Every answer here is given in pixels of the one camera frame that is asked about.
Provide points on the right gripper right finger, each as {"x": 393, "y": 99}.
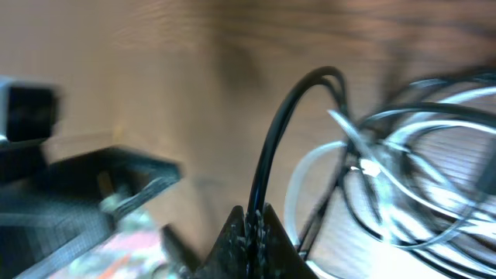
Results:
{"x": 277, "y": 258}

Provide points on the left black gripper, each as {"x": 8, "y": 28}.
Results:
{"x": 53, "y": 213}

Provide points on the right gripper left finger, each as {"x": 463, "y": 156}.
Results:
{"x": 227, "y": 259}

